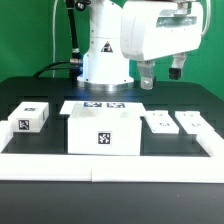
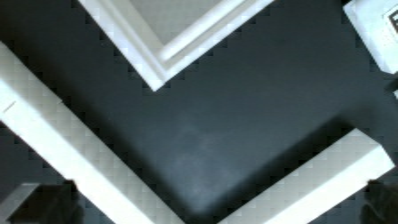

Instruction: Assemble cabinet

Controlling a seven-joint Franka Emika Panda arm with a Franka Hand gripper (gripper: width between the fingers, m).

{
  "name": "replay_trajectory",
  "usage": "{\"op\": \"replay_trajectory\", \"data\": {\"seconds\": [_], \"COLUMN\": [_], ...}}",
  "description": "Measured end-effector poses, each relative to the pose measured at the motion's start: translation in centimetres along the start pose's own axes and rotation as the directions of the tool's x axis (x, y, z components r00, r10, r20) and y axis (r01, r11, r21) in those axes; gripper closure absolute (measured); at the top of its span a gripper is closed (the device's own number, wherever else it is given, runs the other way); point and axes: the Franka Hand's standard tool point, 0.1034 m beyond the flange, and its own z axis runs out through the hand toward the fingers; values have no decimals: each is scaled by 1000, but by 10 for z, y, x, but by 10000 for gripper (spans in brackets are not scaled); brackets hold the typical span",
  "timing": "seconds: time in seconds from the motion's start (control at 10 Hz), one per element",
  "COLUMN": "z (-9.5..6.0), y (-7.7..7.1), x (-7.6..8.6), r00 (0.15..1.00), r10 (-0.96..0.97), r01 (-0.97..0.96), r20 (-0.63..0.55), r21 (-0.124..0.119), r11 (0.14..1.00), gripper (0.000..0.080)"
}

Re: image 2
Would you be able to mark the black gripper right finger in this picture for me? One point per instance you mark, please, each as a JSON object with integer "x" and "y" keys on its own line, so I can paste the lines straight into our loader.
{"x": 379, "y": 212}

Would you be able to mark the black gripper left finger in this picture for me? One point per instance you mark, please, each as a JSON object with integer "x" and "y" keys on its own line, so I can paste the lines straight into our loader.
{"x": 42, "y": 204}

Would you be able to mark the white cabinet body box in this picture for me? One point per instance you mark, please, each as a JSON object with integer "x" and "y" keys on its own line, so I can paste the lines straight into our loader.
{"x": 166, "y": 30}

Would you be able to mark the white cabinet top block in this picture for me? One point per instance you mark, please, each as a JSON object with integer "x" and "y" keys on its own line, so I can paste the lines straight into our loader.
{"x": 374, "y": 17}

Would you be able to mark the white right fence bar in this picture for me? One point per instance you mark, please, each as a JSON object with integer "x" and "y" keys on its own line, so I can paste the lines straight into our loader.
{"x": 321, "y": 184}

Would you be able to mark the white fence bar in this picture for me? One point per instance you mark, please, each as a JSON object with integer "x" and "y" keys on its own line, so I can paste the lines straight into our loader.
{"x": 321, "y": 184}
{"x": 54, "y": 132}

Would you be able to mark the white front fence bar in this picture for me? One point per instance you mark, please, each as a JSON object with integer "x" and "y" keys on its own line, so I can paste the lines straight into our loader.
{"x": 54, "y": 132}

